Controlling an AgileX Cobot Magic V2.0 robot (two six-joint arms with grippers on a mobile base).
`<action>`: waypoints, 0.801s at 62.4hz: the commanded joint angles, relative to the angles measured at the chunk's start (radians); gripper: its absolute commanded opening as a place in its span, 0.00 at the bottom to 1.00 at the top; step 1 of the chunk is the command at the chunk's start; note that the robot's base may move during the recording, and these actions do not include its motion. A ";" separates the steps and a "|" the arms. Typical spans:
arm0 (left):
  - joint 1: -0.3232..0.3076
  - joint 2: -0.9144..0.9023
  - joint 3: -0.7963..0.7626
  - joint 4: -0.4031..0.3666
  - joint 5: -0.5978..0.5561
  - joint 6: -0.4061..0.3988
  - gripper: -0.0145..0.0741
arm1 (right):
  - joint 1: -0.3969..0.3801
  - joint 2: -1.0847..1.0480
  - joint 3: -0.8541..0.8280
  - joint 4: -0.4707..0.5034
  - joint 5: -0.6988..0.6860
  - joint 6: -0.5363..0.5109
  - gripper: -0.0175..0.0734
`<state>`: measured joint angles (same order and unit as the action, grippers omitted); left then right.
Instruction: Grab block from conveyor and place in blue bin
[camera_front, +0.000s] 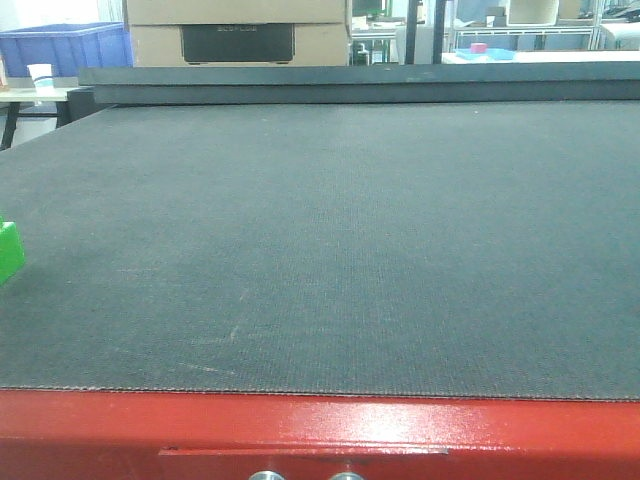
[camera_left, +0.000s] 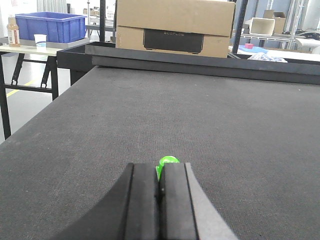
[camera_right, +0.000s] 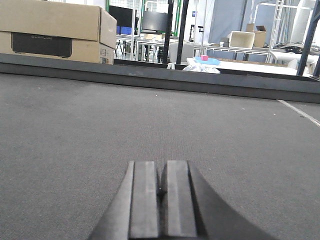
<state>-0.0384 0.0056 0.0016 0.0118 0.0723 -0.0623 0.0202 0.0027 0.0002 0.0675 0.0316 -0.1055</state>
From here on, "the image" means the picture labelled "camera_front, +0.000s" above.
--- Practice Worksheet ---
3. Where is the green toy building block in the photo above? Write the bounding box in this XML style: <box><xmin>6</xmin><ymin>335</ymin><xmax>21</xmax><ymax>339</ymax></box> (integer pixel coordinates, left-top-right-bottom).
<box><xmin>0</xmin><ymin>218</ymin><xmax>25</xmax><ymax>284</ymax></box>

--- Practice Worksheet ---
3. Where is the dark grey conveyor belt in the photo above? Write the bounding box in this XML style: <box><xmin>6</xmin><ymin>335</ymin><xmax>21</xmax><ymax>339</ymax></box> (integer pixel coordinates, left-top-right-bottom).
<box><xmin>1</xmin><ymin>101</ymin><xmax>639</xmax><ymax>400</ymax></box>

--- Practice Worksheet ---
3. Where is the pink block in tray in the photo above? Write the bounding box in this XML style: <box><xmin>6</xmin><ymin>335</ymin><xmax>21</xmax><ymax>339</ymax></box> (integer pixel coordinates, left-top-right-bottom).
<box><xmin>469</xmin><ymin>42</ymin><xmax>488</xmax><ymax>55</ymax></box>

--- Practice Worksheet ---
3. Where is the small blue tray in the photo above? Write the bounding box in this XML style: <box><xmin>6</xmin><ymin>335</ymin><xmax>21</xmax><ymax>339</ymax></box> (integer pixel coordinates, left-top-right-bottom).
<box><xmin>454</xmin><ymin>47</ymin><xmax>516</xmax><ymax>63</ymax></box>

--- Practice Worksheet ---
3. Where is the cardboard box with black panel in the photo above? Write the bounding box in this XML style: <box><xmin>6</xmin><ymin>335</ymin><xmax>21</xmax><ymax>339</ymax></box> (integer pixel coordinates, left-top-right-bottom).
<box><xmin>123</xmin><ymin>0</ymin><xmax>351</xmax><ymax>67</ymax></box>

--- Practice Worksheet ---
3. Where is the white side table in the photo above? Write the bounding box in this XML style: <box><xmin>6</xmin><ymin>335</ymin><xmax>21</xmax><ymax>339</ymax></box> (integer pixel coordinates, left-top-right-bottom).
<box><xmin>1</xmin><ymin>86</ymin><xmax>79</xmax><ymax>151</ymax></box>

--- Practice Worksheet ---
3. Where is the blue plastic crate background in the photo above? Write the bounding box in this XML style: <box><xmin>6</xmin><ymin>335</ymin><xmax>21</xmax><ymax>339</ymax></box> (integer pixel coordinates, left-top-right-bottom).
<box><xmin>1</xmin><ymin>22</ymin><xmax>133</xmax><ymax>78</ymax></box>

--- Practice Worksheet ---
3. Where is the white paper cup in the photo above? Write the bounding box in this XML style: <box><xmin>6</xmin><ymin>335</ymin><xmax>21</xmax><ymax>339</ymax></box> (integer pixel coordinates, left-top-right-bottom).
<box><xmin>27</xmin><ymin>63</ymin><xmax>55</xmax><ymax>94</ymax></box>

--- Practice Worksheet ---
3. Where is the black conveyor end rail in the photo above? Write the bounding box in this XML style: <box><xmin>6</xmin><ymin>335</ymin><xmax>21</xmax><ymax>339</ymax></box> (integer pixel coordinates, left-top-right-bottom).
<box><xmin>78</xmin><ymin>61</ymin><xmax>639</xmax><ymax>106</ymax></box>

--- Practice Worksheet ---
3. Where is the red conveyor frame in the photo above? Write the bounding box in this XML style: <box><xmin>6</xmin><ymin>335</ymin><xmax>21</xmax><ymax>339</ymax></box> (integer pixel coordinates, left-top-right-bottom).
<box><xmin>1</xmin><ymin>390</ymin><xmax>639</xmax><ymax>479</ymax></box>

